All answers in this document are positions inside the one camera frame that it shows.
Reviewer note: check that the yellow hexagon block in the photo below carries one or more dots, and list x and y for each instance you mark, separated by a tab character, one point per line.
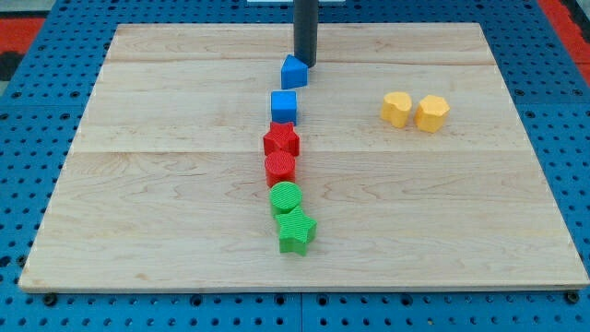
431	113

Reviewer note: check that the red cylinder block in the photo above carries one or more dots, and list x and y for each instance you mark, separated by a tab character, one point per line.
280	166

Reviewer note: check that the yellow heart block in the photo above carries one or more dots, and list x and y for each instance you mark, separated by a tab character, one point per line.
396	107

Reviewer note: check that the green cylinder block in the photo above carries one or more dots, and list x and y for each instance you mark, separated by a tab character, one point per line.
283	197

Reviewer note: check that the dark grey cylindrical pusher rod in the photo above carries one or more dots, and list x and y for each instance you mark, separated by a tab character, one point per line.
305	25

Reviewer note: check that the blue cube block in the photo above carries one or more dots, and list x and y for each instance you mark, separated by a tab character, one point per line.
284	106

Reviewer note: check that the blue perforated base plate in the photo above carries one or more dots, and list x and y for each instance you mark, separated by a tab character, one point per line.
46	97

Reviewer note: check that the green star block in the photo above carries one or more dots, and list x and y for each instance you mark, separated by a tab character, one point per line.
296	230

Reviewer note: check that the blue triangle block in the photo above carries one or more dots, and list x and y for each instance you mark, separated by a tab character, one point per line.
293	73

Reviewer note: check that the light wooden board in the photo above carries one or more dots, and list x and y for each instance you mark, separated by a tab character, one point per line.
164	187

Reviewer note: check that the red star block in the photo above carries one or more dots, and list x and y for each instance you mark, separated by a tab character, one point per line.
283	137

